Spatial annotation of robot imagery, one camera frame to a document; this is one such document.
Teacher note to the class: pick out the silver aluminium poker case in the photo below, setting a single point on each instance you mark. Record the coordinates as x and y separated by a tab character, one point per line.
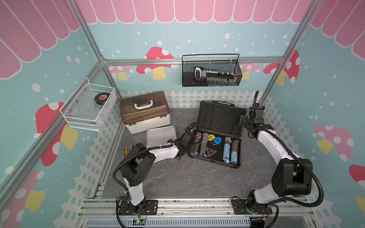
160	136

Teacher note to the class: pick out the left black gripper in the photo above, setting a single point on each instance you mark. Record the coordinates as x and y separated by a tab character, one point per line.
192	143

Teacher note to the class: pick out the poker chip stack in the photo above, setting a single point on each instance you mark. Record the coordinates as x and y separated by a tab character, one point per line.
234	151
227	149
203	146
198	138

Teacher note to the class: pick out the blue dealer chip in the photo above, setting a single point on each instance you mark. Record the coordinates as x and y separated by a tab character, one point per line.
217	141

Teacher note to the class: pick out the black triangle button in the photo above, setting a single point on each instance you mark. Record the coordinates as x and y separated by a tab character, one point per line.
210	152

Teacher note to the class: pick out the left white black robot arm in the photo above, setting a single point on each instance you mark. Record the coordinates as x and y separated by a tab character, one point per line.
136	165

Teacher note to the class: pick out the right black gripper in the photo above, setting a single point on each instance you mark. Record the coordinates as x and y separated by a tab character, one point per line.
243	119

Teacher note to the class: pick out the black plastic poker case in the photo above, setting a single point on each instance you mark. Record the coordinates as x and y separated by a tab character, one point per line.
222	120

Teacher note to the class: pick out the black tape roll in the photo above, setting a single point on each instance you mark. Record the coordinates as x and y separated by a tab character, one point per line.
101	98

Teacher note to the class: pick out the black wire wall basket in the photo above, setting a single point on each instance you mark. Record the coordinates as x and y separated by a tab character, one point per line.
228	63

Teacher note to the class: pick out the socket bit set holder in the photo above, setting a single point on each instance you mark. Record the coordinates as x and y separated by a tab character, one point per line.
204	75

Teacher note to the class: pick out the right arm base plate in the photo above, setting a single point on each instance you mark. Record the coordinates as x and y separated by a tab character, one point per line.
242	207

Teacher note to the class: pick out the brown lid storage box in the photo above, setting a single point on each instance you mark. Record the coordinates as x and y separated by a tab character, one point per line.
144	112

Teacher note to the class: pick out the aluminium front rail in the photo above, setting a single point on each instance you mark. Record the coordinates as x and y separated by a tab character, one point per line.
193	213

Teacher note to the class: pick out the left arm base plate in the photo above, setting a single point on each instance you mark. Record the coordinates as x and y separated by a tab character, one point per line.
146	207

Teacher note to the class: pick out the white wire wall basket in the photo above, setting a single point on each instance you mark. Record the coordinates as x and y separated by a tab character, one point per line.
81	112

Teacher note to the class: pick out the yellow handled pliers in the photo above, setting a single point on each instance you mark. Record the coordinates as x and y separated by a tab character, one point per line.
128	149

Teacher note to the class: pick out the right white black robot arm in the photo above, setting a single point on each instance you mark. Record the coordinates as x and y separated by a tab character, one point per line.
293	176

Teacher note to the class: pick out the yellow dealer chip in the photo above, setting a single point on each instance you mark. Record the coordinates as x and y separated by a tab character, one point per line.
211	137

